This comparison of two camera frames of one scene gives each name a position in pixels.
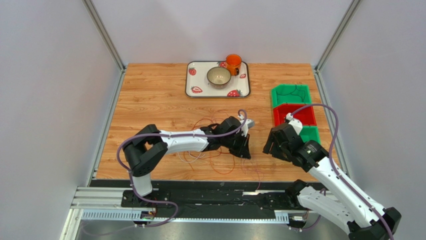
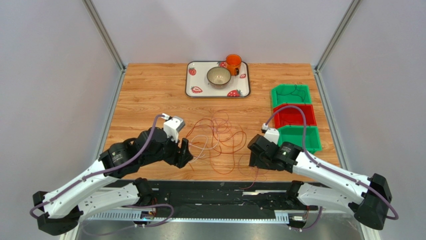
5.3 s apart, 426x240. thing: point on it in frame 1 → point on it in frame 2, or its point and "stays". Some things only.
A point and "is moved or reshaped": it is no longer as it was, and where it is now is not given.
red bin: (306, 115) stays
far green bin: (290, 93) stays
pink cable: (253, 172) is moved or reshaped
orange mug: (233, 62) stays
